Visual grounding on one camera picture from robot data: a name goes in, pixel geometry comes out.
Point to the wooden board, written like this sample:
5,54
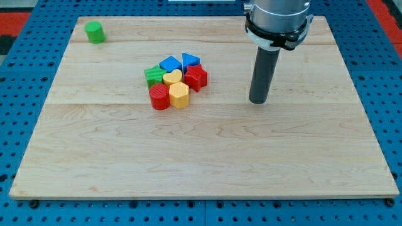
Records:
98,138

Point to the yellow hexagon block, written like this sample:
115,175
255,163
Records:
179,95

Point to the green star block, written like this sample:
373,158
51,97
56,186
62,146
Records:
154,75

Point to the red star block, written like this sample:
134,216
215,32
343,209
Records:
196,77

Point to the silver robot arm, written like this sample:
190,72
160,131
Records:
273,25

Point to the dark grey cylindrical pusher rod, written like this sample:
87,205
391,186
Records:
263,72

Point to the green cylinder block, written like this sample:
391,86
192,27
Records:
94,32

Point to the yellow heart block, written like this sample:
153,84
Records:
172,77

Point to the red cylinder block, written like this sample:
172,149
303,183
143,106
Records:
159,95

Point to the blue triangle block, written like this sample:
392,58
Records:
189,60

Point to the blue cube block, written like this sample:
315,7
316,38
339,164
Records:
170,64

